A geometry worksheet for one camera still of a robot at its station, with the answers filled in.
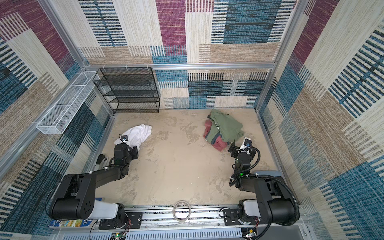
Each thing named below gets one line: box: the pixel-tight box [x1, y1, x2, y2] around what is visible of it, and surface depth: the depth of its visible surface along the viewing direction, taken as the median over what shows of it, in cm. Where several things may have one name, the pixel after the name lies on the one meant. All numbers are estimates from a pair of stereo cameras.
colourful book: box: [48, 219, 93, 228], surface depth 71 cm
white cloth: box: [114, 124, 152, 151], surface depth 104 cm
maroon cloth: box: [203, 119, 228, 152], surface depth 99 cm
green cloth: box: [205, 109, 245, 143], surface depth 101 cm
